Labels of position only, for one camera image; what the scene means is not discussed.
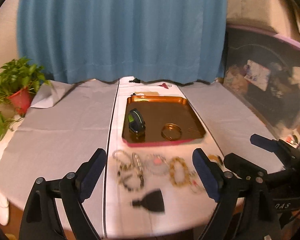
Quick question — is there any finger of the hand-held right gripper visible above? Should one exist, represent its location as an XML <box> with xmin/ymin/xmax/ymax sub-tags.
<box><xmin>224</xmin><ymin>152</ymin><xmax>268</xmax><ymax>180</ymax></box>
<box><xmin>250</xmin><ymin>134</ymin><xmax>300</xmax><ymax>161</ymax></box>

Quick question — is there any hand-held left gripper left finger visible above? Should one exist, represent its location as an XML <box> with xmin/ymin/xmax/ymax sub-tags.
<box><xmin>19</xmin><ymin>148</ymin><xmax>107</xmax><ymax>240</ymax></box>

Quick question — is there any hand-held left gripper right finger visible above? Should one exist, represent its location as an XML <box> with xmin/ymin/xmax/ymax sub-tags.
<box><xmin>192</xmin><ymin>148</ymin><xmax>282</xmax><ymax>240</ymax></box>

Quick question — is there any black and white bead bracelet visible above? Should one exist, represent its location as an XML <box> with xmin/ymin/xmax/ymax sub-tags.
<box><xmin>117</xmin><ymin>164</ymin><xmax>145</xmax><ymax>193</ymax></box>

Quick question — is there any yellow wooden bead bracelet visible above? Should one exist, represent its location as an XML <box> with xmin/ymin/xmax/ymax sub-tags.
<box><xmin>169</xmin><ymin>156</ymin><xmax>190</xmax><ymax>187</ymax></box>

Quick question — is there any large pearl bracelet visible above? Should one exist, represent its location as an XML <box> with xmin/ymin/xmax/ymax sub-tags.
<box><xmin>132</xmin><ymin>152</ymin><xmax>143</xmax><ymax>173</ymax></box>

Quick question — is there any clear crystal bracelet pink heart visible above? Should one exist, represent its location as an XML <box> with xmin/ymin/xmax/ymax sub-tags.
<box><xmin>144</xmin><ymin>154</ymin><xmax>169</xmax><ymax>176</ymax></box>

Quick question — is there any gold tray with pink rim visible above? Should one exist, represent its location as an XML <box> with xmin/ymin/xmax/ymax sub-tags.
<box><xmin>122</xmin><ymin>96</ymin><xmax>207</xmax><ymax>147</ymax></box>

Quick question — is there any clear storage bin purple lid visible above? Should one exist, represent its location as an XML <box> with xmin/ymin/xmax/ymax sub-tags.
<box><xmin>222</xmin><ymin>24</ymin><xmax>300</xmax><ymax>153</ymax></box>

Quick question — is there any grey cloth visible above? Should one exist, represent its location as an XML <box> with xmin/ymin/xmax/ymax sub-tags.
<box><xmin>0</xmin><ymin>79</ymin><xmax>118</xmax><ymax>207</ymax></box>
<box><xmin>179</xmin><ymin>82</ymin><xmax>283</xmax><ymax>173</ymax></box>

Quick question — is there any wide gold bangle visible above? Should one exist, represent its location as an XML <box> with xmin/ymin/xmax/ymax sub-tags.
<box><xmin>161</xmin><ymin>123</ymin><xmax>183</xmax><ymax>141</ymax></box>

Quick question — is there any black flat plastic piece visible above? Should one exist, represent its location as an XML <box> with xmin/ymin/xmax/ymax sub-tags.
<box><xmin>132</xmin><ymin>188</ymin><xmax>165</xmax><ymax>214</ymax></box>

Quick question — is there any black smartwatch with green stripe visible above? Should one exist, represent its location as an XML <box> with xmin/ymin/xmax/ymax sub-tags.
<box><xmin>128</xmin><ymin>109</ymin><xmax>146</xmax><ymax>134</ymax></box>

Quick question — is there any white packet with blue print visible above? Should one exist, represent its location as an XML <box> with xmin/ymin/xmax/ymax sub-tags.
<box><xmin>244</xmin><ymin>59</ymin><xmax>271</xmax><ymax>91</ymax></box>

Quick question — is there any white rounded object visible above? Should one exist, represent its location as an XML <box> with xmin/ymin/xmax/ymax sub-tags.
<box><xmin>0</xmin><ymin>189</ymin><xmax>10</xmax><ymax>226</ymax></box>

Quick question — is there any green plant in red pot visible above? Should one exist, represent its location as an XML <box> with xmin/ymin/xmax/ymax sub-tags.
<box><xmin>0</xmin><ymin>57</ymin><xmax>52</xmax><ymax>141</ymax></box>

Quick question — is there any beige cloth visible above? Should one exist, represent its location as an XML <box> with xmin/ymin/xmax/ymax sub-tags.
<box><xmin>226</xmin><ymin>0</ymin><xmax>300</xmax><ymax>46</ymax></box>

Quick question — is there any blue curtain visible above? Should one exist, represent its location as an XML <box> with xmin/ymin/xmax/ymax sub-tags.
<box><xmin>17</xmin><ymin>0</ymin><xmax>227</xmax><ymax>85</ymax></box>

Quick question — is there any amber translucent ring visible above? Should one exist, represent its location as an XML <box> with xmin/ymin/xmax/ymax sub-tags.
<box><xmin>207</xmin><ymin>154</ymin><xmax>224</xmax><ymax>167</ymax></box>

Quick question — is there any thin red bead bracelet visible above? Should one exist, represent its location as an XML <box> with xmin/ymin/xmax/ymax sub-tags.
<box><xmin>190</xmin><ymin>171</ymin><xmax>207</xmax><ymax>193</ymax></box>

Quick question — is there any white bead bracelet gold charm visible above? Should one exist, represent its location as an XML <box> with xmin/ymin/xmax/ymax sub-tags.
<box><xmin>112</xmin><ymin>150</ymin><xmax>133</xmax><ymax>167</ymax></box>

